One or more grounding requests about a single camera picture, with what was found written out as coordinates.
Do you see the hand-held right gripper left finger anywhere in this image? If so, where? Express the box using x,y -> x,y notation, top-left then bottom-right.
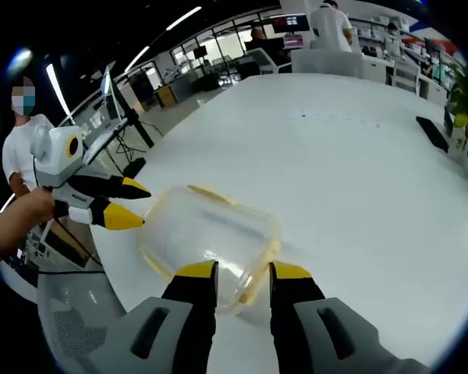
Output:
95,260 -> 220,374

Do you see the black computer mouse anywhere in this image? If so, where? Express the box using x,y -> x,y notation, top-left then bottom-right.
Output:
122,157 -> 147,180

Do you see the wooden cabinet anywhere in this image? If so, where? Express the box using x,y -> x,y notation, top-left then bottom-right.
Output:
154,86 -> 179,110

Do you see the white plant pot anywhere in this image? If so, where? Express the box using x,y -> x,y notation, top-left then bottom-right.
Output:
449,125 -> 468,156

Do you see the white slatted chair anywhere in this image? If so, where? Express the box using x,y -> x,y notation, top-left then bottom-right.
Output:
391,58 -> 422,95

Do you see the white solid-back chair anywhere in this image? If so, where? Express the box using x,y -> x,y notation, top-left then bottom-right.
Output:
289,49 -> 365,79

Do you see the black phone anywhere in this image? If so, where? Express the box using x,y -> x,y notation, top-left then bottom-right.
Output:
415,115 -> 451,154

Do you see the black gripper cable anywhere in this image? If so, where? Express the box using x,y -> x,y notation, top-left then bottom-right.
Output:
30,153 -> 105,276

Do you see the ceiling strip light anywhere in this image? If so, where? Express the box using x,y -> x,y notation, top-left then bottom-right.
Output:
45,62 -> 69,115
123,45 -> 151,73
165,5 -> 203,32

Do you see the white-frame office chair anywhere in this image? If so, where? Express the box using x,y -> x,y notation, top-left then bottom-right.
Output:
251,48 -> 282,76

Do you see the clear box with plastic buckle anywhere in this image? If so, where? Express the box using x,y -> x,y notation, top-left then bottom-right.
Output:
136,183 -> 283,316

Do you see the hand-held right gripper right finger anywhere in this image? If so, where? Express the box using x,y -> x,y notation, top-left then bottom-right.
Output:
268,260 -> 431,374

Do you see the red wall screen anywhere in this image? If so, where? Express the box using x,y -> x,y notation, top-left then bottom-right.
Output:
272,14 -> 310,34

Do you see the open white laptop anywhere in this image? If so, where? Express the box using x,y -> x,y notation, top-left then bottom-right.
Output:
81,65 -> 130,157

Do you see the grey mesh office chair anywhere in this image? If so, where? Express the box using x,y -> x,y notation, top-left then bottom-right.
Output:
36,270 -> 173,374

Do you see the person's left hand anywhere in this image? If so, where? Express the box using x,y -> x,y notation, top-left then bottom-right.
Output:
23,186 -> 70,224

